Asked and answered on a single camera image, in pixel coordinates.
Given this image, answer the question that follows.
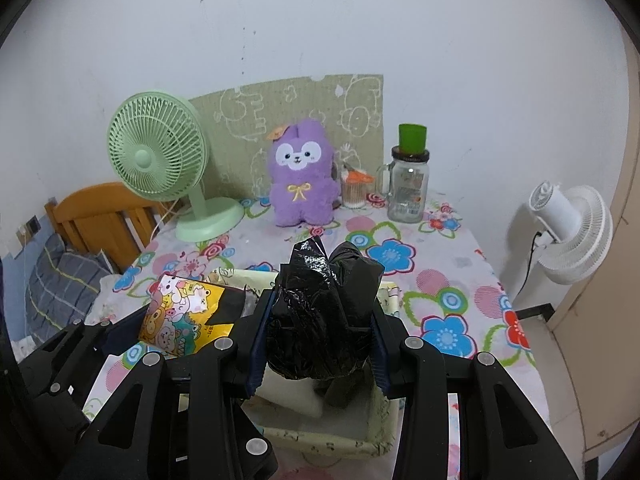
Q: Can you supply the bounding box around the floral tablecloth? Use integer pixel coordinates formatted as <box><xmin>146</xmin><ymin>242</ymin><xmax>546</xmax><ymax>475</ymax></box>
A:
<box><xmin>82</xmin><ymin>190</ymin><xmax>551</xmax><ymax>480</ymax></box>

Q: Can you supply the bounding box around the green desk fan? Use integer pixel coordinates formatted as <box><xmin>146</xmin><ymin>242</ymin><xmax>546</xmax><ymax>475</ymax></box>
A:
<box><xmin>106</xmin><ymin>91</ymin><xmax>246</xmax><ymax>243</ymax></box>

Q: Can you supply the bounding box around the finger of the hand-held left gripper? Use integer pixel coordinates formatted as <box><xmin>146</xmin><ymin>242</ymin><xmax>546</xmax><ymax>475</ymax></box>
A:
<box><xmin>15</xmin><ymin>310</ymin><xmax>151</xmax><ymax>441</ymax></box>

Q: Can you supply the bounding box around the black plastic bag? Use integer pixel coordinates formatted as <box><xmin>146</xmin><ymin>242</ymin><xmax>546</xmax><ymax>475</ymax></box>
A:
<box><xmin>265</xmin><ymin>239</ymin><xmax>385</xmax><ymax>381</ymax></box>

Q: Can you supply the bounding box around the clear container with orange lid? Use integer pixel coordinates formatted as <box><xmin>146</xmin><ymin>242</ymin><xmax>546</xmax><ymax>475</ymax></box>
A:
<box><xmin>341</xmin><ymin>170</ymin><xmax>376</xmax><ymax>209</ymax></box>

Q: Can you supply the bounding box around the wooden chair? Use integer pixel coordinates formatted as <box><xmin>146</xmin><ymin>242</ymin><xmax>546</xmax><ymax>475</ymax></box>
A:
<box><xmin>44</xmin><ymin>182</ymin><xmax>173</xmax><ymax>276</ymax></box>

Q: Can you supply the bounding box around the purple plush toy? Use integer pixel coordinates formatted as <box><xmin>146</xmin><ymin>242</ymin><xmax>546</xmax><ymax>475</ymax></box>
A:
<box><xmin>267</xmin><ymin>117</ymin><xmax>341</xmax><ymax>228</ymax></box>

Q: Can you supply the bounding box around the yellow cartoon snack packet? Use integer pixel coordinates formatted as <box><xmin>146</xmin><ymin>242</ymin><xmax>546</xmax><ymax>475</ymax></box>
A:
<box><xmin>137</xmin><ymin>274</ymin><xmax>258</xmax><ymax>358</ymax></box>

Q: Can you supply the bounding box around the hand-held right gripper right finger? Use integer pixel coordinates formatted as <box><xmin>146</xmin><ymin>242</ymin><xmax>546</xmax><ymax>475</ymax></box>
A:
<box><xmin>369</xmin><ymin>302</ymin><xmax>581</xmax><ymax>480</ymax></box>

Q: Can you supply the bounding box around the grey plaid pillow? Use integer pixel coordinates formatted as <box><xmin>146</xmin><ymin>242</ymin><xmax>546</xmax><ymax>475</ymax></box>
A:
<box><xmin>25</xmin><ymin>234</ymin><xmax>118</xmax><ymax>348</ymax></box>

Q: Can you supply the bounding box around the blue bed sheet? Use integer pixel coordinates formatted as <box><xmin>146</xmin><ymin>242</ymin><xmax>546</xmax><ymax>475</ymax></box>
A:
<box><xmin>0</xmin><ymin>255</ymin><xmax>31</xmax><ymax>341</ymax></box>

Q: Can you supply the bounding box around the yellow printed fabric storage box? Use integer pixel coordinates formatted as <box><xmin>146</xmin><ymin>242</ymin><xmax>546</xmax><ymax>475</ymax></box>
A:
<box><xmin>202</xmin><ymin>267</ymin><xmax>406</xmax><ymax>458</ymax></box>

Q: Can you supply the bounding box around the cardboard panel with drawings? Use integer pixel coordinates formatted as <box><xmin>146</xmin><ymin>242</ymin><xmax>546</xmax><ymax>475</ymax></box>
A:
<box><xmin>189</xmin><ymin>74</ymin><xmax>385</xmax><ymax>201</ymax></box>

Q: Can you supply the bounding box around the black fan cable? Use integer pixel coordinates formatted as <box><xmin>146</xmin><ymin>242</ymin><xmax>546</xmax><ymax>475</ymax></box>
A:
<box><xmin>515</xmin><ymin>230</ymin><xmax>543</xmax><ymax>296</ymax></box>

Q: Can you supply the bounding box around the glass jar with black lid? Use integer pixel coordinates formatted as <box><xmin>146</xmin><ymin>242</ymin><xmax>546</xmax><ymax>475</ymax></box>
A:
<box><xmin>376</xmin><ymin>146</ymin><xmax>432</xmax><ymax>223</ymax></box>

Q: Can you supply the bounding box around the white fan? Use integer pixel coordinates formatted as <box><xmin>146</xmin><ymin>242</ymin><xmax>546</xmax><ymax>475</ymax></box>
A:
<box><xmin>528</xmin><ymin>182</ymin><xmax>613</xmax><ymax>286</ymax></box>

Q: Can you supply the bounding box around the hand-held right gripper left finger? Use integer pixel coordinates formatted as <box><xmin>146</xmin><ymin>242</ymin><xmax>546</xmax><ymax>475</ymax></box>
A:
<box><xmin>60</xmin><ymin>287</ymin><xmax>279</xmax><ymax>480</ymax></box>

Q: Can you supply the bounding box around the wall socket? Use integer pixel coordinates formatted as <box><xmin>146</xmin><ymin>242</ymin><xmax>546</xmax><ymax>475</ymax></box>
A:
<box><xmin>17</xmin><ymin>215</ymin><xmax>41</xmax><ymax>246</ymax></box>

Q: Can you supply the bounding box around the beige wooden door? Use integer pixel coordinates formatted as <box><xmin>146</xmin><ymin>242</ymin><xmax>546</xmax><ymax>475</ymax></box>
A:
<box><xmin>545</xmin><ymin>25</ymin><xmax>640</xmax><ymax>461</ymax></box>

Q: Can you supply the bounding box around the green cup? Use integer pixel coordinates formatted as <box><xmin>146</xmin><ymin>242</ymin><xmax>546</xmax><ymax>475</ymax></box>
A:
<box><xmin>398</xmin><ymin>123</ymin><xmax>429</xmax><ymax>153</ymax></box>

